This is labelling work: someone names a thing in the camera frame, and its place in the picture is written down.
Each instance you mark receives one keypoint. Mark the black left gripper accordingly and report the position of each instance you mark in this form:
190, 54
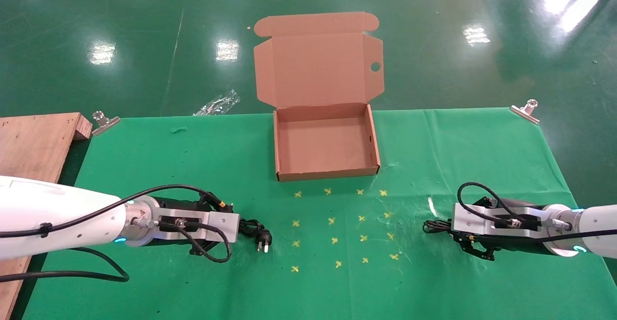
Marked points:
183, 204

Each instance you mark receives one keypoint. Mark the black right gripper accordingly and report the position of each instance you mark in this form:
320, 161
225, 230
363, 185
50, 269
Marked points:
520, 244

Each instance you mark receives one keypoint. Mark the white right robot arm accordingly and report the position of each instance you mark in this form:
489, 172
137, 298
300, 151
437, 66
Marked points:
597, 221

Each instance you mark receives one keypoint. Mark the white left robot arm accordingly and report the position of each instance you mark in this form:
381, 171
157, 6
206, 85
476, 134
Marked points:
29, 204

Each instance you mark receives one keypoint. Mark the open brown cardboard box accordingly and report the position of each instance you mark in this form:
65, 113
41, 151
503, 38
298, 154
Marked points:
318, 69

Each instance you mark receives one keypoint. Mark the green table cloth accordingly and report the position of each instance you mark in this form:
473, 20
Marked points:
313, 291

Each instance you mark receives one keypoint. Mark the silver binder clip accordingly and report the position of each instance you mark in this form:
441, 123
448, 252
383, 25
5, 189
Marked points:
525, 112
103, 123

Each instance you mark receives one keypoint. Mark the clear plastic wrapper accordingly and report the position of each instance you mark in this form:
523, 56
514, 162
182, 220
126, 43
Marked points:
217, 104

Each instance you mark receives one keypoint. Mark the brown wooden board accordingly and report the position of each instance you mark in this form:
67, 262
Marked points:
33, 146

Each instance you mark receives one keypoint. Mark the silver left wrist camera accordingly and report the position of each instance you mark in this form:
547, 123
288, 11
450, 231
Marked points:
221, 226

